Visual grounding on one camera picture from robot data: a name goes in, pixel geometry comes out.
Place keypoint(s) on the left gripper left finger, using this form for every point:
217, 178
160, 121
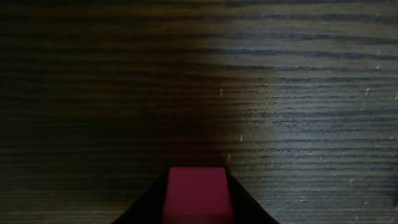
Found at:
146, 208

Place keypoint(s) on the red cube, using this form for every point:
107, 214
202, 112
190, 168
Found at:
197, 196

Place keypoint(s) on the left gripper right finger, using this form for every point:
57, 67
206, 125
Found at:
248, 208

